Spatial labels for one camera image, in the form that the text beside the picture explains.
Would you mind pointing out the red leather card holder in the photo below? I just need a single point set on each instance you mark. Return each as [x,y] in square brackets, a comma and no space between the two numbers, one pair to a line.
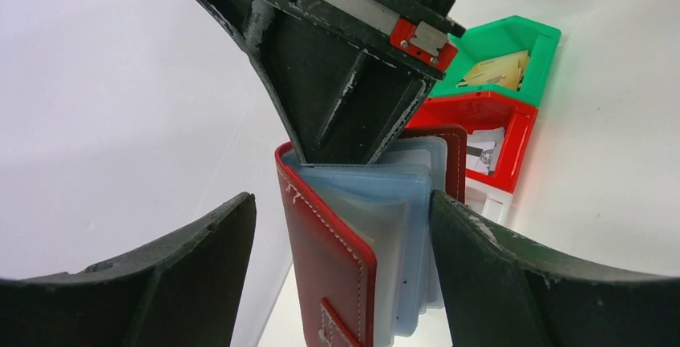
[360,238]

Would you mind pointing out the red plastic bin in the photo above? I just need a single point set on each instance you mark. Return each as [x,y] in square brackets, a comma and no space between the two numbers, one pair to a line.
[491,120]

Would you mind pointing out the gold cards in green bin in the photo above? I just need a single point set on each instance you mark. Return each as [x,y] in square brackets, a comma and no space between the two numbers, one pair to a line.
[505,71]

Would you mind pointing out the white plastic bin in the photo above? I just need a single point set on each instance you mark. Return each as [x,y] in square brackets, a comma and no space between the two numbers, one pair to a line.
[488,201]

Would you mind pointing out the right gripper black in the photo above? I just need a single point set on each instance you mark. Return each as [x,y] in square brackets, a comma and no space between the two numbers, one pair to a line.
[344,76]

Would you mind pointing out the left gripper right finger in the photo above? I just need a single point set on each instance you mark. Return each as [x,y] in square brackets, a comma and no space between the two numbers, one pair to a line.
[503,289]

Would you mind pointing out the green plastic bin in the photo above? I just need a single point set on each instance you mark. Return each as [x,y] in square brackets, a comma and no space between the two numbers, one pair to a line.
[497,38]

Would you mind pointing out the white cards in red bin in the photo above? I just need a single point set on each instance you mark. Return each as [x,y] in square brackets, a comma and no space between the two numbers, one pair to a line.
[483,150]

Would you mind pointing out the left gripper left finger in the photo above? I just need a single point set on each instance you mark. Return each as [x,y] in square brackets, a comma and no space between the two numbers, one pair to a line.
[182,289]

